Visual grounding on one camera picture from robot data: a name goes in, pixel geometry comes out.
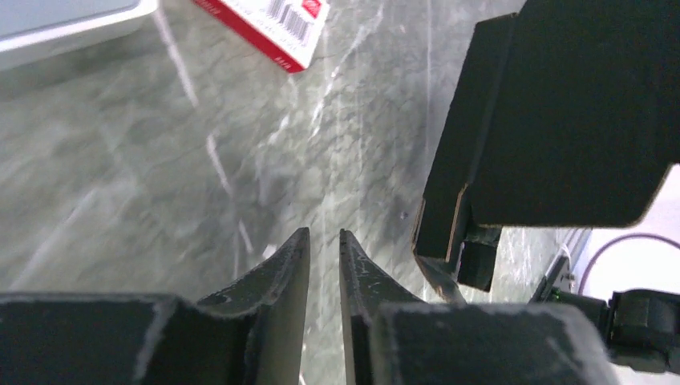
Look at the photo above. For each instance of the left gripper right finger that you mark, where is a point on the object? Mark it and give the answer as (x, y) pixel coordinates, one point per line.
(393, 337)

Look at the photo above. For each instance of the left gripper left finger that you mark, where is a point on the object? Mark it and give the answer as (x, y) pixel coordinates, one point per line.
(250, 332)

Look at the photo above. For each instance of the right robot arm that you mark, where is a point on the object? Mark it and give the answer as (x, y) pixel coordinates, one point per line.
(640, 328)

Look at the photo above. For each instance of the red white small box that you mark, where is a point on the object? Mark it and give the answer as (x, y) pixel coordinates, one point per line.
(286, 31)

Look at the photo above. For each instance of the white router box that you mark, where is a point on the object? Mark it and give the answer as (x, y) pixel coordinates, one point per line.
(36, 30)

